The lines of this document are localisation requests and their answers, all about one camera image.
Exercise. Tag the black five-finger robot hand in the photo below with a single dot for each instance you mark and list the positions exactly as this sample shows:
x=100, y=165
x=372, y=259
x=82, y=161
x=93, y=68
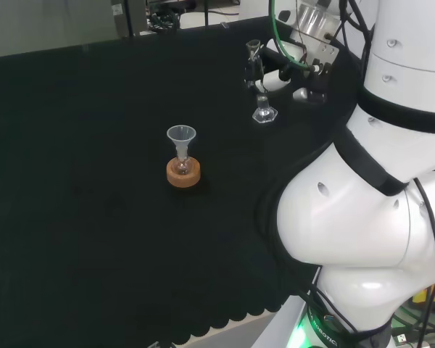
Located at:
x=311, y=85

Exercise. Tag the clear graduated cylinder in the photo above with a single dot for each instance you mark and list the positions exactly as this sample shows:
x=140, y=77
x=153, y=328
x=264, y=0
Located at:
x=264, y=110

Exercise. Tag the clear round-bottom flask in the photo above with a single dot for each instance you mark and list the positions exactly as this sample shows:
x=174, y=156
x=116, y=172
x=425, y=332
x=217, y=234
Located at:
x=182, y=166

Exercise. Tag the clear plastic funnel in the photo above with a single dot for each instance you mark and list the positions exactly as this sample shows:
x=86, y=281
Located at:
x=181, y=136

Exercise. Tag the black bench cloth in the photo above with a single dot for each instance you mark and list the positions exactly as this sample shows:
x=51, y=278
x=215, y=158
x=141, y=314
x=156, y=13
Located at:
x=94, y=145

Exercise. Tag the yellow stop button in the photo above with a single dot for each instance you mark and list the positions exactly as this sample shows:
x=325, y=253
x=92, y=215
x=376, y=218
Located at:
x=426, y=295

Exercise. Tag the white plug connector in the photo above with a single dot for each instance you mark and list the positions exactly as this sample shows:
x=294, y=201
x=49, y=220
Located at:
x=400, y=337

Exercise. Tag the pale board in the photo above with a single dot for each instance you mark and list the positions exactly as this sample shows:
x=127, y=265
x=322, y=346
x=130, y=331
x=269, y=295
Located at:
x=40, y=21

